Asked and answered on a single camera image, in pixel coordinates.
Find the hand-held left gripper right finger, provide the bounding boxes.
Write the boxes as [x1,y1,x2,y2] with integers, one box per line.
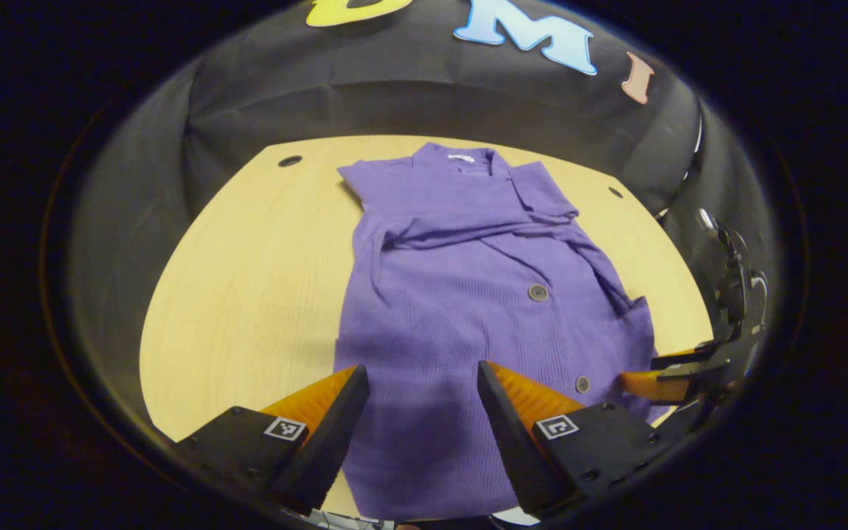
[476,359,674,517]

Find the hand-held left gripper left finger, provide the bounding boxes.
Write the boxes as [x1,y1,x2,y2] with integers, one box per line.
[174,364,371,517]

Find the purple knit buttoned garment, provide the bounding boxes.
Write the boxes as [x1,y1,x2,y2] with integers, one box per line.
[332,142,660,522]

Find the black backdrop cloth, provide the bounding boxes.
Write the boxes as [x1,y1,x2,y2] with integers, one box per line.
[63,0,774,442]

